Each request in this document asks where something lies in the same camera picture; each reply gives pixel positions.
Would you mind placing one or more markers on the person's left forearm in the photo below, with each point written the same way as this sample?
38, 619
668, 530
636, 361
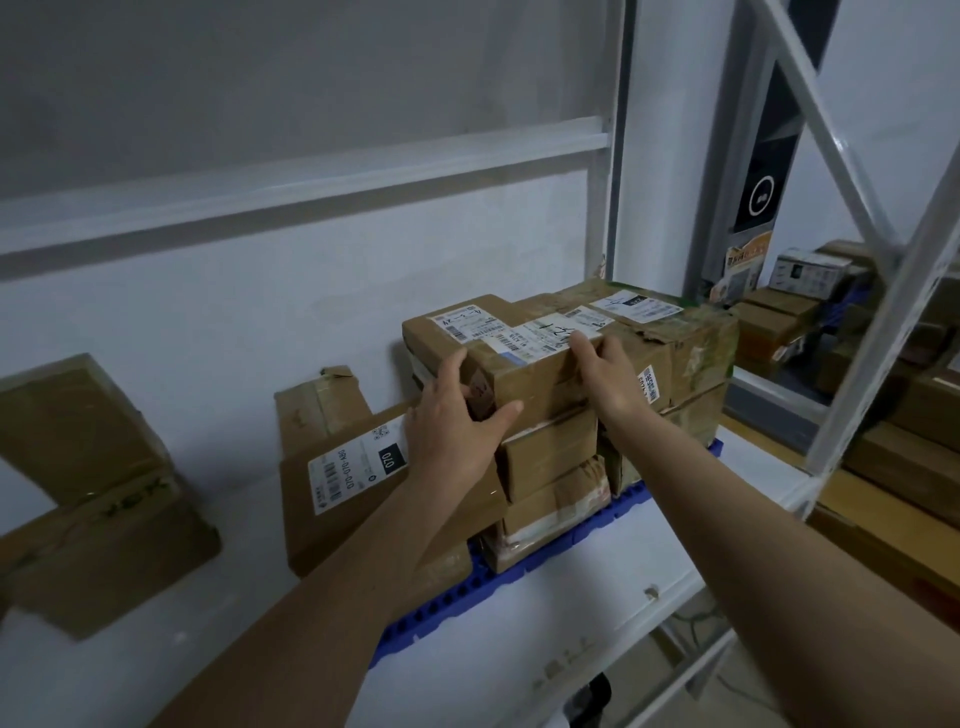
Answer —
337, 600

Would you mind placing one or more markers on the orange and white packet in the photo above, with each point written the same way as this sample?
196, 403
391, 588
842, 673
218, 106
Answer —
742, 266

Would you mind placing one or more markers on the black object under shelf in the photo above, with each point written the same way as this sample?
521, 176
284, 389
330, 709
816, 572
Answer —
589, 701

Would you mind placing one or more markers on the blue plastic grid mat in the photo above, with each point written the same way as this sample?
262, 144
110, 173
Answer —
420, 626

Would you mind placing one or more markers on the person's right forearm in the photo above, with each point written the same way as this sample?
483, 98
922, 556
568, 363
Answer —
765, 555

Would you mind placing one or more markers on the person's right hand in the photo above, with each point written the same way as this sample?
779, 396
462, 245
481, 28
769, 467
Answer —
611, 386

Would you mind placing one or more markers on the large cardboard box green tape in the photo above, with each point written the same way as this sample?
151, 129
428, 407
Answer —
690, 352

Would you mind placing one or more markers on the person's left hand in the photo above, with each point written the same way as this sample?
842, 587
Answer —
442, 435

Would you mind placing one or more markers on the person's left thumb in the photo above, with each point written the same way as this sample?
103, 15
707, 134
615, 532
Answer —
499, 420

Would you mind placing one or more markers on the small taped cardboard box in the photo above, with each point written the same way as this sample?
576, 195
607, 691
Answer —
551, 454

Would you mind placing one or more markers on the crumpled cardboard box red print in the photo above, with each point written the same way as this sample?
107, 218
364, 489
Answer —
551, 517

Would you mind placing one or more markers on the white printed carton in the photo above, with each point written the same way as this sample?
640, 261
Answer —
808, 274

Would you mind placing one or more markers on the pile of brown cardboard parcels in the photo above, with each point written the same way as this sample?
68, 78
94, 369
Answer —
907, 450

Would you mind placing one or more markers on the white metal shelf rack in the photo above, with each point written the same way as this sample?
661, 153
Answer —
870, 360

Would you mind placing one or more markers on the person's right thumb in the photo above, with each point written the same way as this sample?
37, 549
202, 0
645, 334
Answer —
582, 358

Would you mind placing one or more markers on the worn brown cardboard box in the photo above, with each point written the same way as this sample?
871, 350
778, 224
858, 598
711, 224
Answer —
97, 487

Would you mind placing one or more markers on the cardboard parcel with white labels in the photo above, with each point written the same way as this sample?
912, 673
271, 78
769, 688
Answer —
525, 375

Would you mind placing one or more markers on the flat cardboard parcel barcode label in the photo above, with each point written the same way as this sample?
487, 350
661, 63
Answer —
337, 480

